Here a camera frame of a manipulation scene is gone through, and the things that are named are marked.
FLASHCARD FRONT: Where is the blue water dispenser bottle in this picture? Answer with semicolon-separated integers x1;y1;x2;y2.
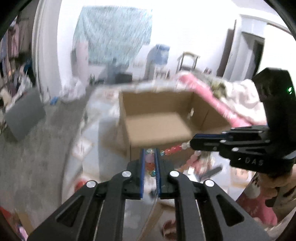
147;44;170;65

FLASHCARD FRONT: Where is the pink floral quilt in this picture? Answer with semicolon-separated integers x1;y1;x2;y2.
179;74;278;226

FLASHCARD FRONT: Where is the teal patterned hanging cloth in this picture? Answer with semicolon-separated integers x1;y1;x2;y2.
73;6;152;65

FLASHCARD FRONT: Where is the black bin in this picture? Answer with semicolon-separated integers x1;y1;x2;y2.
115;73;132;84

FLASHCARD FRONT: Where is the wooden chair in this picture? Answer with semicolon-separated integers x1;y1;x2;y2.
176;52;200;72

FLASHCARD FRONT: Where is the white plastic bag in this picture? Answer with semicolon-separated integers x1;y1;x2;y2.
60;77;86;102

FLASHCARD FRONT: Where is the brown cardboard box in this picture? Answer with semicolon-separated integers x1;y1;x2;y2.
119;91;231;161

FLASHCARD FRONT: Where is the multicolour bead bracelet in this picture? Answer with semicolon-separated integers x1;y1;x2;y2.
144;142;191;179

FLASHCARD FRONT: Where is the person right hand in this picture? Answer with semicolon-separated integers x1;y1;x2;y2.
259;165;295;208

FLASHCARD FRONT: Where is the pink rolled mat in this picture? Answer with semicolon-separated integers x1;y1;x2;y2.
76;41;89;84

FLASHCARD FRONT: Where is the grey board on floor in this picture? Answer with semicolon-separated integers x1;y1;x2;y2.
4;88;46;141

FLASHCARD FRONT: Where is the white fluffy blanket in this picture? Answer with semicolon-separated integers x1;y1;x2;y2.
211;79;267;125

